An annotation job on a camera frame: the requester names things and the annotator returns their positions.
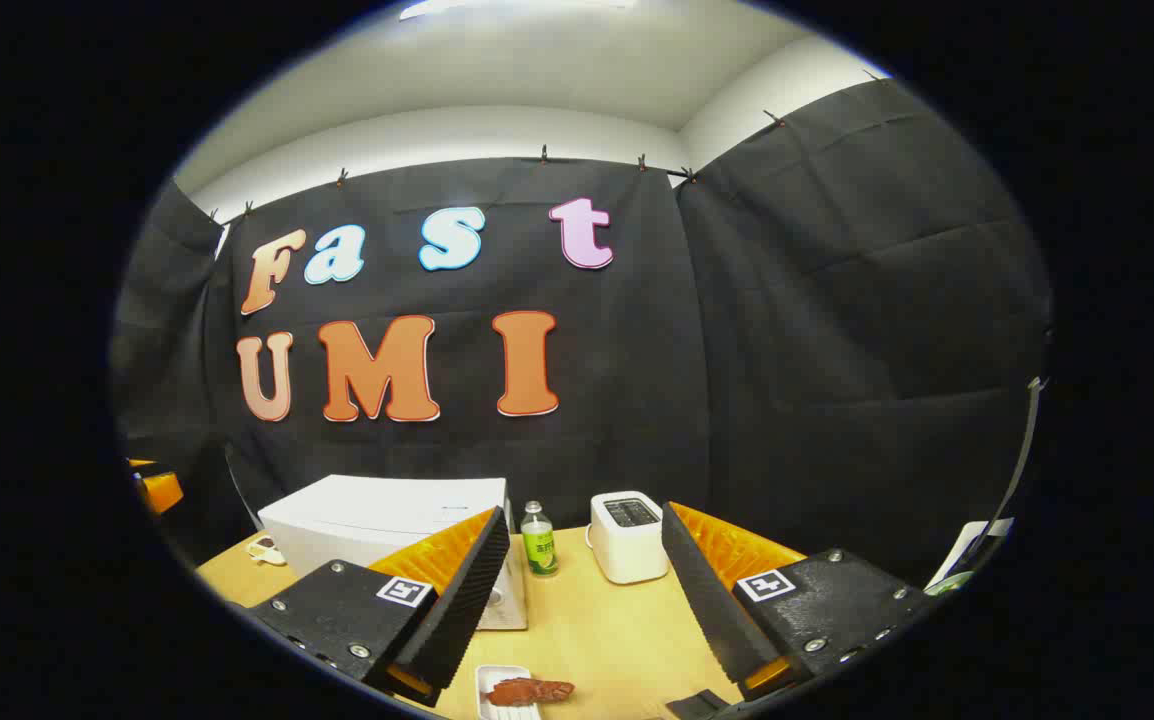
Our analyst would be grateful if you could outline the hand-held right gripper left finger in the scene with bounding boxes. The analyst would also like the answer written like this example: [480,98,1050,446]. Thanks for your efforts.
[245,505,513,709]

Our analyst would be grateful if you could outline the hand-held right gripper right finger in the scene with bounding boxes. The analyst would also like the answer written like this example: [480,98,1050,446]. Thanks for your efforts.
[659,500,938,703]

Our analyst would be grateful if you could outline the small white ribbed plate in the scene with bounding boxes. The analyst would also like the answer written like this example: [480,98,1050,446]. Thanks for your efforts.
[475,663,546,720]

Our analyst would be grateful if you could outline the reddish brown meat piece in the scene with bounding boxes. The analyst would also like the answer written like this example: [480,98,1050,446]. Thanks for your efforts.
[485,677,576,709]

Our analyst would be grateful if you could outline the white microwave oven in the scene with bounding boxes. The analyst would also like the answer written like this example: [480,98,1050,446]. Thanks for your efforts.
[257,475,530,633]

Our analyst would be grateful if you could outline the white toaster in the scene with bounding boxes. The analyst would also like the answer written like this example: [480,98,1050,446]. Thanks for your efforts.
[587,490,671,586]

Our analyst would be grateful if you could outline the green label glass bottle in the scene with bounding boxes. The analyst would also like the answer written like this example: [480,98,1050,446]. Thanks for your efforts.
[520,500,560,578]

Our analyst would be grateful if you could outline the small black block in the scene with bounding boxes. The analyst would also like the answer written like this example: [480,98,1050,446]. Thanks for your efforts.
[665,688,738,720]

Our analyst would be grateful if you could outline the black backdrop cloth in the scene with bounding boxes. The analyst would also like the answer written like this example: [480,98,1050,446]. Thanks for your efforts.
[109,78,1053,591]

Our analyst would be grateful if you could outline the white board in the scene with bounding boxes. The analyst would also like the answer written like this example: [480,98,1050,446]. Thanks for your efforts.
[927,518,1016,591]

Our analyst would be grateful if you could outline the row of small cloth clips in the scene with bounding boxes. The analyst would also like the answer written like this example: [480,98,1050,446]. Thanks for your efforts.
[207,68,883,221]

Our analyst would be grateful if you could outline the grey strap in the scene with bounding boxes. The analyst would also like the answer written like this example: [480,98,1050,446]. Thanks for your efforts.
[997,375,1050,546]

